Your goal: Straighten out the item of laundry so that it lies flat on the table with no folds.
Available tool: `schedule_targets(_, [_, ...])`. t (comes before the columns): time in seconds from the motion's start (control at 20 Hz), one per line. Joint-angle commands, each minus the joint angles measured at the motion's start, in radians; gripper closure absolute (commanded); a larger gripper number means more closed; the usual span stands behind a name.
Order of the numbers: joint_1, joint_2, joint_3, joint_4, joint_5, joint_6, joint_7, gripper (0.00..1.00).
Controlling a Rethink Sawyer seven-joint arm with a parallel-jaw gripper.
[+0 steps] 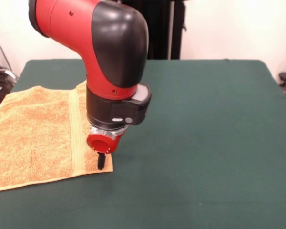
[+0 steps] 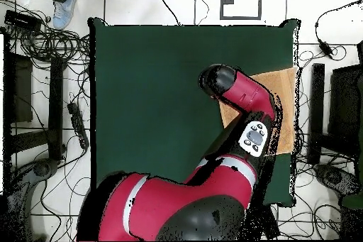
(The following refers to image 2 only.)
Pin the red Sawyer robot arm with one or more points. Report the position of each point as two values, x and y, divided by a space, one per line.
184 196

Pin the dark green fabric bundle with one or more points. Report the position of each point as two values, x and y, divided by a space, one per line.
353 201

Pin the grey square floor frame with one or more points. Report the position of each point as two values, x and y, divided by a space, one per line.
221 6

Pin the light blue shoe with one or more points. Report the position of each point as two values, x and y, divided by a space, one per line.
63 10

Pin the grey stand base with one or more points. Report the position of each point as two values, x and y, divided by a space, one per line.
42 168
334 178

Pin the dark green table cloth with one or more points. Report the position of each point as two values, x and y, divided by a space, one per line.
141 111

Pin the tan terry towel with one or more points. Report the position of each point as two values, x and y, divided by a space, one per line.
283 88

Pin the black rectangular box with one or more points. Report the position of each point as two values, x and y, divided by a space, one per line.
22 20

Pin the black power adapter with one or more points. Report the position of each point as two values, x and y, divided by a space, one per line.
325 49

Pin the black power strip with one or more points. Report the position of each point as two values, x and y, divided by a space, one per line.
78 127
270 222

